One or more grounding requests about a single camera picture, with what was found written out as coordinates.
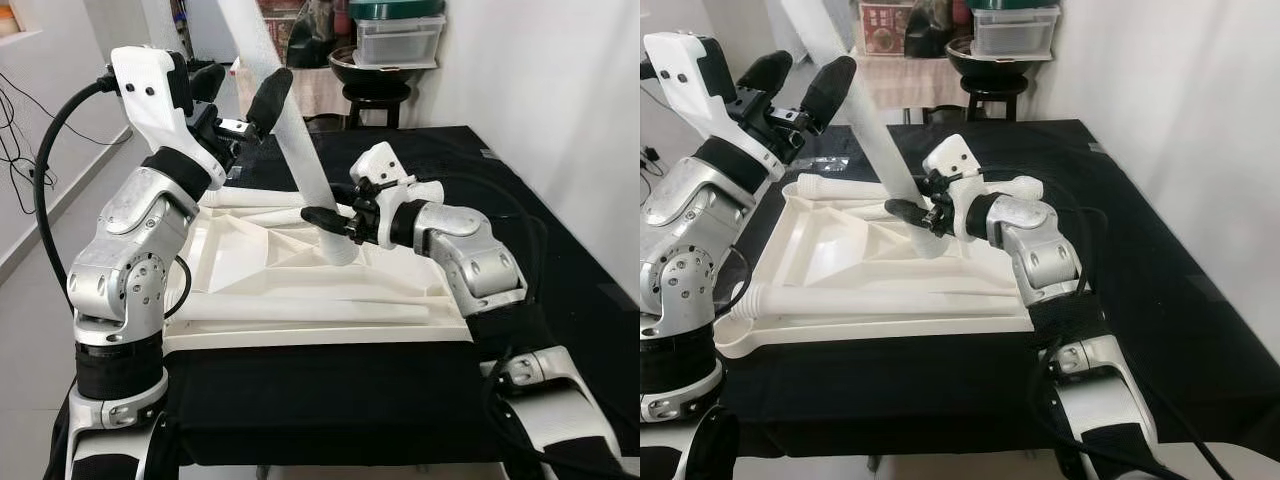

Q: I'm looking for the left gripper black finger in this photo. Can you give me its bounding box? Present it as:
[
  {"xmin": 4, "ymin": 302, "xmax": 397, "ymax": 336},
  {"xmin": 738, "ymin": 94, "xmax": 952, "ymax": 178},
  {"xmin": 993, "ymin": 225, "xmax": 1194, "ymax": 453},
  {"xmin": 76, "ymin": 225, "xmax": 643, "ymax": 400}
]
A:
[
  {"xmin": 800, "ymin": 55, "xmax": 858, "ymax": 136},
  {"xmin": 190, "ymin": 62, "xmax": 227, "ymax": 103},
  {"xmin": 736, "ymin": 50, "xmax": 794, "ymax": 101},
  {"xmin": 245, "ymin": 67, "xmax": 295, "ymax": 137}
]

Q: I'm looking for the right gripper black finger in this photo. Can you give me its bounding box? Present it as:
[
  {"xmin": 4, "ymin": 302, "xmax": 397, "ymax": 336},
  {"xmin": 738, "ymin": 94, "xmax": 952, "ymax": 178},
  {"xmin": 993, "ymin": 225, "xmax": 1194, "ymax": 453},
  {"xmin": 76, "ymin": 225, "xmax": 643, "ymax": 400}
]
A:
[
  {"xmin": 884, "ymin": 199, "xmax": 933, "ymax": 229},
  {"xmin": 300, "ymin": 206, "xmax": 353, "ymax": 238}
]

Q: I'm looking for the beige cloth covered table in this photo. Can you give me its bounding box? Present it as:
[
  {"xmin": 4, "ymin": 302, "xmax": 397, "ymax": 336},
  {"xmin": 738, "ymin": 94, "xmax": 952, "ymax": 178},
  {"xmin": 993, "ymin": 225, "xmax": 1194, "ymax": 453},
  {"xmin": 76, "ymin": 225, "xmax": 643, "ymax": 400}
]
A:
[
  {"xmin": 850, "ymin": 52, "xmax": 966, "ymax": 109},
  {"xmin": 232, "ymin": 60, "xmax": 351, "ymax": 119}
]

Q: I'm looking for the white plastic table top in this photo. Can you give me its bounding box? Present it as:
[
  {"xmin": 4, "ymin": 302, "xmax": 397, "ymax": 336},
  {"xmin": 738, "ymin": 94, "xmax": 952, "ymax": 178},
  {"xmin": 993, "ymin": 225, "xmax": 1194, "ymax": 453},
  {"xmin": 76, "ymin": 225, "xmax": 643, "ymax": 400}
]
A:
[
  {"xmin": 715, "ymin": 175, "xmax": 1036, "ymax": 359},
  {"xmin": 160, "ymin": 190, "xmax": 473, "ymax": 353}
]

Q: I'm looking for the black wok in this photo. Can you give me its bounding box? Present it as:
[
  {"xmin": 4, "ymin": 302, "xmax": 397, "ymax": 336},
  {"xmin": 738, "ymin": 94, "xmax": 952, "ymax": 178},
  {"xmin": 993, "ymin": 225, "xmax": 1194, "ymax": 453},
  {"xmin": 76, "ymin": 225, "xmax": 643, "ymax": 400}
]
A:
[
  {"xmin": 945, "ymin": 38, "xmax": 1051, "ymax": 79},
  {"xmin": 330, "ymin": 45, "xmax": 441, "ymax": 86}
]

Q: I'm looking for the red patterned box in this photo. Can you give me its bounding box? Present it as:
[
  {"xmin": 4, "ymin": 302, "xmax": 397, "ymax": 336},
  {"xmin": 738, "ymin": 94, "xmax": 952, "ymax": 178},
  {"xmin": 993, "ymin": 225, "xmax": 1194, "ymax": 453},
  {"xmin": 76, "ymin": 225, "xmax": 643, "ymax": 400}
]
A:
[{"xmin": 858, "ymin": 0, "xmax": 916, "ymax": 56}]

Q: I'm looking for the black round stool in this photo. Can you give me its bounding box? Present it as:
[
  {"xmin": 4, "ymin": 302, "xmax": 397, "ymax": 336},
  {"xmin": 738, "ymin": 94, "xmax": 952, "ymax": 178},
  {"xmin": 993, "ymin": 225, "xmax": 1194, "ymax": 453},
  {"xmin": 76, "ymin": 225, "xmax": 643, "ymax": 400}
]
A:
[
  {"xmin": 343, "ymin": 80, "xmax": 413, "ymax": 129},
  {"xmin": 962, "ymin": 75, "xmax": 1031, "ymax": 123}
]

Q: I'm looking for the clear plastic storage container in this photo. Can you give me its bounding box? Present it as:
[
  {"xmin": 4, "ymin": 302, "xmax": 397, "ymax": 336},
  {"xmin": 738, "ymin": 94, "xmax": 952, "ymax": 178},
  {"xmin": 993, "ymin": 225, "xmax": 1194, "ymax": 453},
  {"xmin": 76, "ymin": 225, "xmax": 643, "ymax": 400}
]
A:
[
  {"xmin": 970, "ymin": 8, "xmax": 1061, "ymax": 56},
  {"xmin": 355, "ymin": 15, "xmax": 446, "ymax": 66}
]

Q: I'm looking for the black table cloth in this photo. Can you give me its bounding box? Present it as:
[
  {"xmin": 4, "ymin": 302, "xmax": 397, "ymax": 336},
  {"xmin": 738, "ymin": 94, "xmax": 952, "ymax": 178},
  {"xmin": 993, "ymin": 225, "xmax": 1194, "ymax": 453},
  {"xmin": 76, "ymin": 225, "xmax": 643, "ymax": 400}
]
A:
[
  {"xmin": 45, "ymin": 125, "xmax": 641, "ymax": 471},
  {"xmin": 715, "ymin": 118, "xmax": 1280, "ymax": 471}
]

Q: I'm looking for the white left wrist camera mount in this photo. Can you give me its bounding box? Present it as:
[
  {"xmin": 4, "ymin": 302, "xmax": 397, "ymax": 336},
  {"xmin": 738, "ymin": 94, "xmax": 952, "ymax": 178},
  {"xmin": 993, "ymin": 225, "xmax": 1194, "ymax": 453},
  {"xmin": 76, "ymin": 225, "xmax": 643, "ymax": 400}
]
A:
[
  {"xmin": 643, "ymin": 32, "xmax": 771, "ymax": 181},
  {"xmin": 108, "ymin": 45, "xmax": 229, "ymax": 191}
]

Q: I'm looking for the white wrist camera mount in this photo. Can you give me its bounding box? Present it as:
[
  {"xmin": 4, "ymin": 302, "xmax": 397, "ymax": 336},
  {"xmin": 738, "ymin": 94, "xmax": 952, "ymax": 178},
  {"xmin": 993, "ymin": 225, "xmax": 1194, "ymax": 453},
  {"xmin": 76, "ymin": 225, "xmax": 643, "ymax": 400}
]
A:
[
  {"xmin": 643, "ymin": 32, "xmax": 771, "ymax": 181},
  {"xmin": 922, "ymin": 133, "xmax": 1046, "ymax": 206},
  {"xmin": 350, "ymin": 142, "xmax": 446, "ymax": 209},
  {"xmin": 108, "ymin": 45, "xmax": 229, "ymax": 191}
]

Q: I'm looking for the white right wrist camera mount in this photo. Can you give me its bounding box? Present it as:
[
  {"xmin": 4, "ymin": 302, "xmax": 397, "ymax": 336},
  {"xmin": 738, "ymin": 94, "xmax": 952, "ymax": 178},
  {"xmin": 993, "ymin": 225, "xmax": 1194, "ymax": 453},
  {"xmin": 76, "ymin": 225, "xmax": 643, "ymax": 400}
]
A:
[
  {"xmin": 350, "ymin": 142, "xmax": 446, "ymax": 209},
  {"xmin": 922, "ymin": 133, "xmax": 1046, "ymax": 206}
]

